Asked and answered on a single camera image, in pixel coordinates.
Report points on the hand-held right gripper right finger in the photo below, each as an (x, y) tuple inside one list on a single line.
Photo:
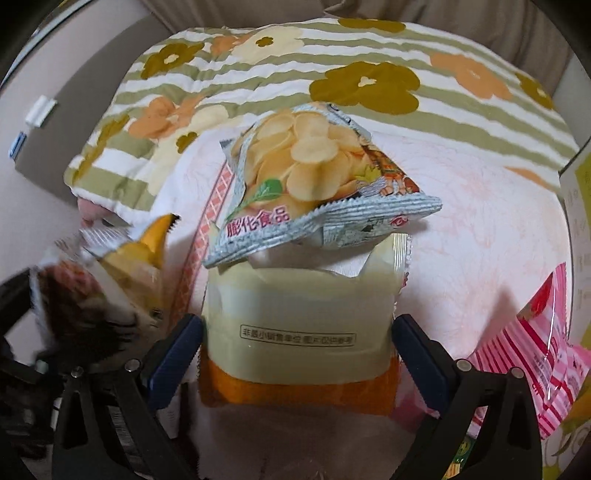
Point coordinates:
[(421, 364)]

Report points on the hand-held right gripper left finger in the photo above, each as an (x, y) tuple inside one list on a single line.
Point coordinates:
[(178, 357)]

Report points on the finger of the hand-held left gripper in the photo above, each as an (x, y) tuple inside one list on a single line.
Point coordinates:
[(104, 339)]

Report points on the white orange snack packet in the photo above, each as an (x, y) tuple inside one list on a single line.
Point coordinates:
[(115, 263)]

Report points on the pink striped snack packet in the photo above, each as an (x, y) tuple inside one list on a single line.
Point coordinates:
[(531, 364)]

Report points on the yellow orange snack packet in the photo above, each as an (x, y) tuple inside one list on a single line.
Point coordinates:
[(295, 314)]

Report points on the green cardboard box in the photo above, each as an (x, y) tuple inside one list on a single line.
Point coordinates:
[(579, 207)]

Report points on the grey potato chip bag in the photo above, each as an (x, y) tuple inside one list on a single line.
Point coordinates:
[(295, 161)]

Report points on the green yellow snack packet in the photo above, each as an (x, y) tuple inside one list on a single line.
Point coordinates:
[(462, 451)]

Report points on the plain pink cloth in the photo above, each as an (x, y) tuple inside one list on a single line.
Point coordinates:
[(94, 211)]

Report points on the white clip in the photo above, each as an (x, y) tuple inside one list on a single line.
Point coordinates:
[(40, 110)]

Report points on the brown flat panel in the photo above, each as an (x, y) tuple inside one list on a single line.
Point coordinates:
[(83, 92)]

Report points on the floral striped blanket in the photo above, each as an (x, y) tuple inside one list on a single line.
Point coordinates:
[(323, 78)]

